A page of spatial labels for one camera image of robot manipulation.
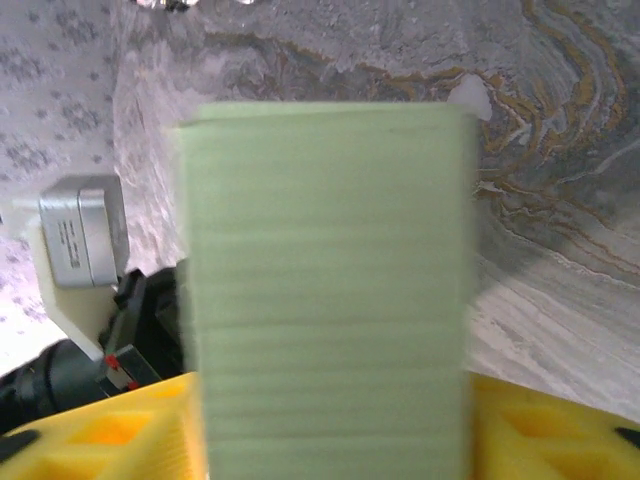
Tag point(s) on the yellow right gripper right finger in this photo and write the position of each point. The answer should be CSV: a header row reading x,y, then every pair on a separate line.
x,y
550,440

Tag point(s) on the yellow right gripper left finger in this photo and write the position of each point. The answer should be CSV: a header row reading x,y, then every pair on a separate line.
x,y
100,440

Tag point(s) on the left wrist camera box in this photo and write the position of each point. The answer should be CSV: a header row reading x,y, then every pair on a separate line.
x,y
75,240

